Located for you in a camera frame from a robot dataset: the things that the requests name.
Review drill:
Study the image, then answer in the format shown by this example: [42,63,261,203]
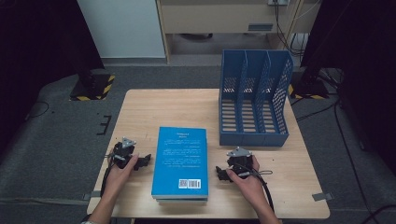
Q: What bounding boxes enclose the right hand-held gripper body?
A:
[225,147,256,181]

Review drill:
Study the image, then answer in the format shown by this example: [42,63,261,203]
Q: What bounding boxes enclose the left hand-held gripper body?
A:
[110,135,140,171]

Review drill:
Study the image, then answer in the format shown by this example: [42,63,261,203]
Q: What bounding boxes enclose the blue plastic file rack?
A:
[219,49,294,147]

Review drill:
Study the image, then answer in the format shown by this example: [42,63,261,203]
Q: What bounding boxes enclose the light blue book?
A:
[151,126,209,200]

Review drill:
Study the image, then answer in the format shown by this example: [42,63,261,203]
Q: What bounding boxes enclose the person's right hand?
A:
[226,155,267,204]

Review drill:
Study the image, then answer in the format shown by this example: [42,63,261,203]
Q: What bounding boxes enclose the person's left hand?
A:
[102,154,140,195]

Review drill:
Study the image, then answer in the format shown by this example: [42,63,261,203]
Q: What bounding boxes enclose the grey tape piece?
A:
[311,192,333,202]
[82,190,102,201]

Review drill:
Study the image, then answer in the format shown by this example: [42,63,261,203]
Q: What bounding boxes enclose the black yellow-striped stand base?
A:
[68,73,116,102]
[288,77,330,101]

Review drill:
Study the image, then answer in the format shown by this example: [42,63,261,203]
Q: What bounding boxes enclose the white panel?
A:
[77,0,166,59]

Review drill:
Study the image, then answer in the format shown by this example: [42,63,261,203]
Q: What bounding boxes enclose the black curtain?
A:
[300,0,396,175]
[0,0,106,162]

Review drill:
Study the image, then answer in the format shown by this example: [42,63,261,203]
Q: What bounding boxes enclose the beige cabinet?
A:
[155,0,321,64]

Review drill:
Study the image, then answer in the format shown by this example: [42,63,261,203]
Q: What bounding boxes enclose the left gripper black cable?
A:
[100,155,115,198]

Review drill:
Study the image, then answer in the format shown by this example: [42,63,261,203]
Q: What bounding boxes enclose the curved black floor cable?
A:
[26,101,50,120]

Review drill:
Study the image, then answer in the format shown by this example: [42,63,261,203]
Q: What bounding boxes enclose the short black floor cable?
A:
[295,103,336,122]

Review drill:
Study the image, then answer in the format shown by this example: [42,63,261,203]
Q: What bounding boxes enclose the long black floor cable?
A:
[333,71,375,218]

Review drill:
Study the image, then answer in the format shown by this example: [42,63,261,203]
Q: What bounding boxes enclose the bundle of hanging cables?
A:
[273,0,321,59]

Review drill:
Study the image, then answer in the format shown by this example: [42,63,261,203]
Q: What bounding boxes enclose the thick black floor cable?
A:
[361,203,396,224]

